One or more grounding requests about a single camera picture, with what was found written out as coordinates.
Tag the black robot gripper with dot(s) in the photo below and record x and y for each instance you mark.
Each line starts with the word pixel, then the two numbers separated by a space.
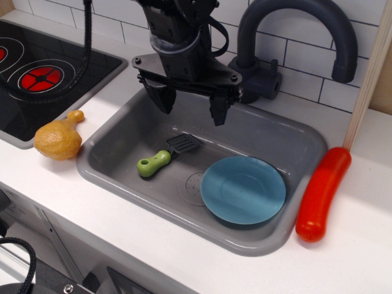
pixel 191 67

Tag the green handled grey spatula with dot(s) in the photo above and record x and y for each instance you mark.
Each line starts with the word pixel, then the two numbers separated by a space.
pixel 146 167

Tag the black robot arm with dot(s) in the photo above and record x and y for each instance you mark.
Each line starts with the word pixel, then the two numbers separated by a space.
pixel 177 21

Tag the grey plastic sink basin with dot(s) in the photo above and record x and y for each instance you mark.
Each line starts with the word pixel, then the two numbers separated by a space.
pixel 139 130

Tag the blue plastic plate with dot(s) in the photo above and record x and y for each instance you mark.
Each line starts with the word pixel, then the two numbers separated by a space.
pixel 243 190

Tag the dark grey toy faucet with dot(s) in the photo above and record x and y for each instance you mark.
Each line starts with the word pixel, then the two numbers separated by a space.
pixel 258 81

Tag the yellow toy chicken drumstick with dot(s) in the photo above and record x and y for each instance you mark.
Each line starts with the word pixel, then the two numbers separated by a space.
pixel 59 139

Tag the black toy stove top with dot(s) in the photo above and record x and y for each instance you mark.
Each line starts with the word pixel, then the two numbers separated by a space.
pixel 42 64

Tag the red toy sausage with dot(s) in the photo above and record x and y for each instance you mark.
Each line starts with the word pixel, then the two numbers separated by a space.
pixel 314 209

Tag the light wooden post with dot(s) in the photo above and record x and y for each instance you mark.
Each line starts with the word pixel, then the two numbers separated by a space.
pixel 371 77

